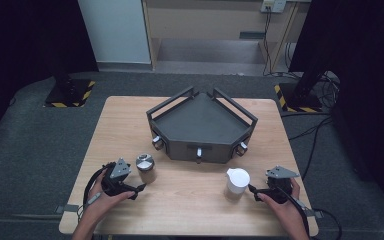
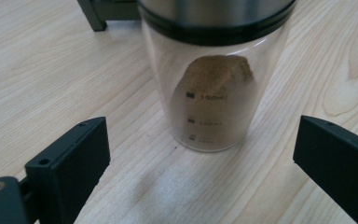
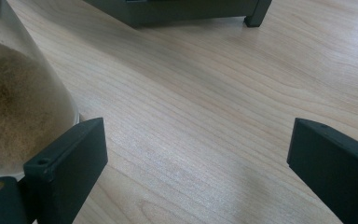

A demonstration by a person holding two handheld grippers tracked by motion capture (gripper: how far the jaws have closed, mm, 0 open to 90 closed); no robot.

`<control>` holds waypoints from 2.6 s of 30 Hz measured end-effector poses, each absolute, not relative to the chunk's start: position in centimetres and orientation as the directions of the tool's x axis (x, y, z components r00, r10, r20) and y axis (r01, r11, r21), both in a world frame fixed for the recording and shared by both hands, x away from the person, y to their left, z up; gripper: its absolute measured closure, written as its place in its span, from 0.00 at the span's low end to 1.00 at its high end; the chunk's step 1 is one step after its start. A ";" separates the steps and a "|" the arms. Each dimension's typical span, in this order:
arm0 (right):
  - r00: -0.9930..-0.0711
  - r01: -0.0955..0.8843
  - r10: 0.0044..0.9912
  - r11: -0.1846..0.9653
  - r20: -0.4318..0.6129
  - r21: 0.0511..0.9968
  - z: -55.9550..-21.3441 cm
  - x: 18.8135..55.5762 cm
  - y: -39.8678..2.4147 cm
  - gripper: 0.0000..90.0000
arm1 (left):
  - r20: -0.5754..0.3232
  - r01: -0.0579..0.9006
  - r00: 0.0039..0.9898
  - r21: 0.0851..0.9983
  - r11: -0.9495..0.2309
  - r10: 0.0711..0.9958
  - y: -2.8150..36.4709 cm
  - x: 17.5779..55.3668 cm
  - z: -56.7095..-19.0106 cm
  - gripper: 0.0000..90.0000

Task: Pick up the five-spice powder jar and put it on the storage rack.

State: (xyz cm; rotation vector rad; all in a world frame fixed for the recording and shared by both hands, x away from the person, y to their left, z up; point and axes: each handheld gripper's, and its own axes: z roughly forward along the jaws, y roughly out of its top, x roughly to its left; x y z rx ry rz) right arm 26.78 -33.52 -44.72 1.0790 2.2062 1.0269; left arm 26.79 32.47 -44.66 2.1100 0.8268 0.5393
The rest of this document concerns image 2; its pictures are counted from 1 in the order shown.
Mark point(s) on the glass jar with silver lid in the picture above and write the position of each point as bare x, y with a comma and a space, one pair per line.
214, 109

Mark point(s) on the dark grey metal rack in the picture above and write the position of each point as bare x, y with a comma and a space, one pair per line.
94, 14

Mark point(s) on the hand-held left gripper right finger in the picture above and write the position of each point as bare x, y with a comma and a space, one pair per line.
341, 161

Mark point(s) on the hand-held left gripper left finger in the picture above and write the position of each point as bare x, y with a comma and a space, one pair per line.
71, 168

